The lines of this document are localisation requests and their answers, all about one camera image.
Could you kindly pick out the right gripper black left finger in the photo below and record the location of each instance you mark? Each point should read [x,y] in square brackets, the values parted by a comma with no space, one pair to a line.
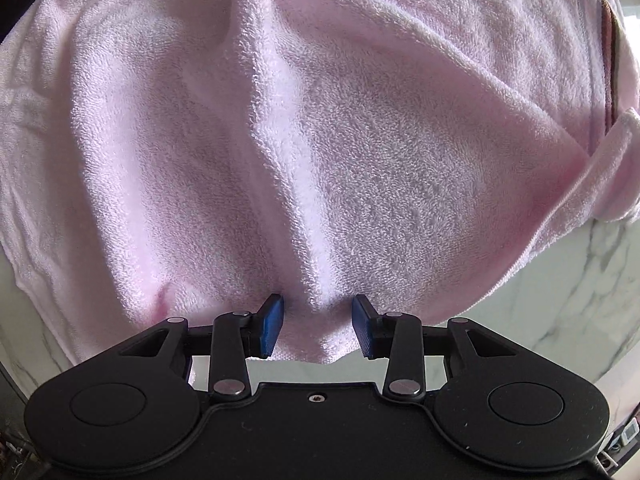
[231,340]

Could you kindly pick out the pink terry towel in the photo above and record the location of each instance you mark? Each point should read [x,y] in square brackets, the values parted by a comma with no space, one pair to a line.
[189,157]

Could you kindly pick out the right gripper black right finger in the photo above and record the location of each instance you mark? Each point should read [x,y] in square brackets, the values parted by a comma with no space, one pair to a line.
[404,341]

